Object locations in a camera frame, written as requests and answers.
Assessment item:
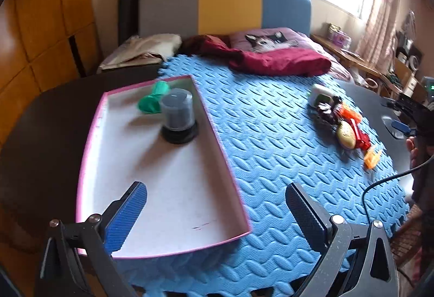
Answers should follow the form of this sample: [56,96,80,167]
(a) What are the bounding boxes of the black cable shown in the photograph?
[361,154,434,228]

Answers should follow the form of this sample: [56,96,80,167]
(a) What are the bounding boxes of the pink curtain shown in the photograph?
[356,0,402,60]

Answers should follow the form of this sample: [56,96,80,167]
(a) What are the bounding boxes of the grey yellow blue headboard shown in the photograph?
[137,0,312,38]

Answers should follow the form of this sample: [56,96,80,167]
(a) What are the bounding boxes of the dog print pillow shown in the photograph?
[229,27,326,55]

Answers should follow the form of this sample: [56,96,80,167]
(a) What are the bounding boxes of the dark red blanket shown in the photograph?
[185,34,332,77]

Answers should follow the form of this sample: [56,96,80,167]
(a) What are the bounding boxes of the pink rimmed white tray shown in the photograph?
[75,75,253,260]

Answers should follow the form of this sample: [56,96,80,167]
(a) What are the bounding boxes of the table cable grommet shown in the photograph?
[381,115,406,140]

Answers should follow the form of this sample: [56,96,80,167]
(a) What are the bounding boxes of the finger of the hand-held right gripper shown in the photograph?
[387,98,428,118]
[390,119,417,135]

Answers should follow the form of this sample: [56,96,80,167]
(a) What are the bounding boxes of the beige cloth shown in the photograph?
[98,33,183,72]

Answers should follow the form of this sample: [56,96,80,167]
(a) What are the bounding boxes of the grey disc spindle case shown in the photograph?
[159,88,199,145]

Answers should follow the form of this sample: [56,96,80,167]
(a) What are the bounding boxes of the black rolled mat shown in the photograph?
[118,0,143,46]

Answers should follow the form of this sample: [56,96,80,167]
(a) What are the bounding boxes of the gold oval toy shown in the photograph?
[336,121,356,150]

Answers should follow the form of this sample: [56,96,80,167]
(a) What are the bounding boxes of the orange linked cube blocks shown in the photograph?
[339,102,363,123]

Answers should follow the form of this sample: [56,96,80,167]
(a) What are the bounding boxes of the white device with green screen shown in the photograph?
[308,83,336,109]

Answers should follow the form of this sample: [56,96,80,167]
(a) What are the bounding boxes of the person's right hand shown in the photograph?
[406,136,418,189]

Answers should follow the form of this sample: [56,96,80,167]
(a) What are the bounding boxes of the wooden side desk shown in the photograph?
[310,33,390,80]

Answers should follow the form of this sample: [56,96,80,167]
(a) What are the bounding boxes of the black and white toy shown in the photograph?
[315,97,343,124]

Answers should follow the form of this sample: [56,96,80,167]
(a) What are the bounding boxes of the blue foam mat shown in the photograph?
[125,54,412,297]

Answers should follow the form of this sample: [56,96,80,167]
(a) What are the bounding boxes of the purple box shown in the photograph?
[327,24,351,46]

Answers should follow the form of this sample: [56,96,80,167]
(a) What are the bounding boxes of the cluttered shelf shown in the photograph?
[387,12,428,101]

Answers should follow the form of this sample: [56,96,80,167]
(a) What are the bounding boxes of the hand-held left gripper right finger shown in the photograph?
[285,182,401,297]

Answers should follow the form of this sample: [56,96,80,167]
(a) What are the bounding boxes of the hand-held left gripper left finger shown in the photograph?
[40,182,148,297]

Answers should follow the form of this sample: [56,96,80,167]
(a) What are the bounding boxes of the yellow plastic track piece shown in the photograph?
[363,148,383,171]

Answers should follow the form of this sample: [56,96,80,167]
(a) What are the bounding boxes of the green plastic toy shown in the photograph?
[137,80,170,114]

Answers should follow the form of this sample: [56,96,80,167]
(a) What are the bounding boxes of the brown woven seat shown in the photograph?
[390,205,428,270]

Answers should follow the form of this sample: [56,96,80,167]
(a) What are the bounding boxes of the wooden wardrobe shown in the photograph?
[0,0,104,128]

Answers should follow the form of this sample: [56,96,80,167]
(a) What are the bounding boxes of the brown cushion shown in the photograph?
[181,35,211,53]

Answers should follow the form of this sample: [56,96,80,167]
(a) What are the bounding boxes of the pink bed sheet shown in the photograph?
[319,46,355,81]

